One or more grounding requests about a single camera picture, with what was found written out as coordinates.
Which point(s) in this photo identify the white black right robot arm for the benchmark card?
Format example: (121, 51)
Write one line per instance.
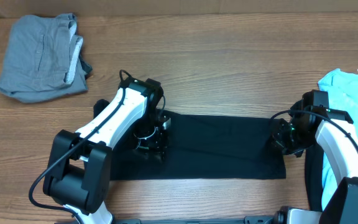
(312, 123)

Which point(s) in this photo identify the folded grey shorts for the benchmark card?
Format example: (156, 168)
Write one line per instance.
(43, 59)

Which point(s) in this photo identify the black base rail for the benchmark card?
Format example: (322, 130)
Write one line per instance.
(264, 219)

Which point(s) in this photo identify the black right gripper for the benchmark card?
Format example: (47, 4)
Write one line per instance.
(277, 140)

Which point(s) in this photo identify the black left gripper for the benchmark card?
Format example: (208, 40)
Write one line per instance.
(159, 145)

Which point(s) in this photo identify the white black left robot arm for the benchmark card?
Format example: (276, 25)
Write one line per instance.
(79, 165)

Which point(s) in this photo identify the black t-shirt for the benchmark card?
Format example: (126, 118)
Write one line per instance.
(204, 147)

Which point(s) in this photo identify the dark garment under pile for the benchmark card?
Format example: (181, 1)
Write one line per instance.
(313, 177)

